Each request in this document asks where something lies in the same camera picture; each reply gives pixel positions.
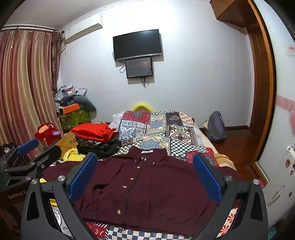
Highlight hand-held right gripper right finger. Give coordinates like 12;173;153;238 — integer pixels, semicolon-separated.
193;153;269;240

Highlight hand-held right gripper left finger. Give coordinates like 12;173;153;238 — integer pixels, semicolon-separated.
21;152;98;240

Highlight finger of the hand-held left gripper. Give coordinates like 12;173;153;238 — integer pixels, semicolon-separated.
25;145;62;172
3;138;39;166

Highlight maroon button-up shirt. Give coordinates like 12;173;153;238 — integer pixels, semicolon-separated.
41;148;245;237

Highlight dark patterned clothes pile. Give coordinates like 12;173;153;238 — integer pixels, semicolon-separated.
75;136;122;159

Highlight tan flower-print box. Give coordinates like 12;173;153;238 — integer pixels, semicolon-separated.
55;133;80;148

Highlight red plush toy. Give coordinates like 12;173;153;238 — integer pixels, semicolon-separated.
34;123;62;141

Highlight yellow garment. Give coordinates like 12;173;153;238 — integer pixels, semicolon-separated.
62;148;86;162

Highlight beige fleece blanket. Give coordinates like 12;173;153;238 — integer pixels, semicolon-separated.
214;154;236;171

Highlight green patterned cloth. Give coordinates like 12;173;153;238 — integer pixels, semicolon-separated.
59;111;92;132

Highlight red garment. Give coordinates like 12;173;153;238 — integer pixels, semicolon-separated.
71;123;119;143

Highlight orange box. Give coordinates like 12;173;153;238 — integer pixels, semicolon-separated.
63;103;81;114

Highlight grey backpack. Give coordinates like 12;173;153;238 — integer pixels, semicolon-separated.
207;111;228;142

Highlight striped pink curtain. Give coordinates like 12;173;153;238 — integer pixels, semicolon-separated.
0;30;63;148

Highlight grey plush cushion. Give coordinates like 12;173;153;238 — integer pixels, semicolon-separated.
74;95;97;114

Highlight pile of papers and clutter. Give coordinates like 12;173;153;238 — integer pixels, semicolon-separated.
54;84;89;109

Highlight patchwork printed bedspread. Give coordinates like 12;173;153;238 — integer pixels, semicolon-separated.
49;110;240;240

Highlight yellow curved headboard piece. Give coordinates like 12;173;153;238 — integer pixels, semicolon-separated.
131;103;152;112

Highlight white air conditioner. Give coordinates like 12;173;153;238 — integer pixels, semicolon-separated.
65;13;103;44

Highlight white sliding wardrobe door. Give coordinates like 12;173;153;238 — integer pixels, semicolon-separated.
252;0;295;185

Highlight wooden overhead cabinet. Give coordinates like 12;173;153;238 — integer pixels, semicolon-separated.
210;0;254;28

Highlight wooden door frame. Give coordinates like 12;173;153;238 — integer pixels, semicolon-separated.
247;0;277;185

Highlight black monitor cables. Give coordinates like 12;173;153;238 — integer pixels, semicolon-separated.
119;66;148;88

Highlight white curtain rail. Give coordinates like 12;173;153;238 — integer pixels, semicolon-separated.
1;24;56;32

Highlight small black wall monitor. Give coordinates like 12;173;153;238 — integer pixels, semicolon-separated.
125;57;153;79

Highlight wall-mounted black television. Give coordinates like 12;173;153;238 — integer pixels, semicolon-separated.
113;29;163;61

